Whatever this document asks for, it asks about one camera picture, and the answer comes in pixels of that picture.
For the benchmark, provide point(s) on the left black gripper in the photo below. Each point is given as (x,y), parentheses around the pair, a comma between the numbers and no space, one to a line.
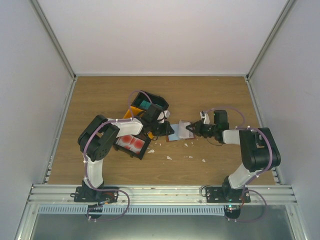
(166,130)

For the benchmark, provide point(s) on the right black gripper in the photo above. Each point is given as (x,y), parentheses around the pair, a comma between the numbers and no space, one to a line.
(198,129)

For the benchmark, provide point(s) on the white card with brown print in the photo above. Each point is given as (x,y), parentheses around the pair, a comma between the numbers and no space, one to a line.
(183,132)

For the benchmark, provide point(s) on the brown leather card holder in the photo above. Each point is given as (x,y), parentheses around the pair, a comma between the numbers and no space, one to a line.
(174,137)

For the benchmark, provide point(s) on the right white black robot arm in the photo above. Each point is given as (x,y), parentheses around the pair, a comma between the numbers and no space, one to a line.
(259,153)

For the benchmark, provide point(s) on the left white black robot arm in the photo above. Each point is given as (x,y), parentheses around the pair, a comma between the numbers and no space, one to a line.
(97,140)

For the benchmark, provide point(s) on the teal card stack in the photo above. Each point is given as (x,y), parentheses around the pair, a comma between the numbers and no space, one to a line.
(144,105)

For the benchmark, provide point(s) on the black bin with red cards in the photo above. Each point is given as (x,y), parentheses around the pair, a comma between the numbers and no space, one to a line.
(133,145)

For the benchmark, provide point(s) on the black bin with teal cards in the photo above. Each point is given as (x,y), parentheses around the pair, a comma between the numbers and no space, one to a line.
(152,98)

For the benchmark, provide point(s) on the orange plastic bin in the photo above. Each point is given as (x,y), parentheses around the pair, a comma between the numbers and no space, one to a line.
(133,111)

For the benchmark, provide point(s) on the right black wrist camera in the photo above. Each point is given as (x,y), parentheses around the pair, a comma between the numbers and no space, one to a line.
(221,119)

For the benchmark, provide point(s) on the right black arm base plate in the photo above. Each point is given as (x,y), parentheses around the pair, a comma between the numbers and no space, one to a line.
(216,194)

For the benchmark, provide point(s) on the aluminium front rail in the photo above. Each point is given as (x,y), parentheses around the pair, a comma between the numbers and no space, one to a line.
(162,194)

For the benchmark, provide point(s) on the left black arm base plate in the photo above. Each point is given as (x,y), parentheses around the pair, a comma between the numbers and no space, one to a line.
(85,194)

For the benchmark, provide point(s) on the grey slotted cable duct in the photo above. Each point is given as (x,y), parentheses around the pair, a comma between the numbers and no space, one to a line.
(202,210)

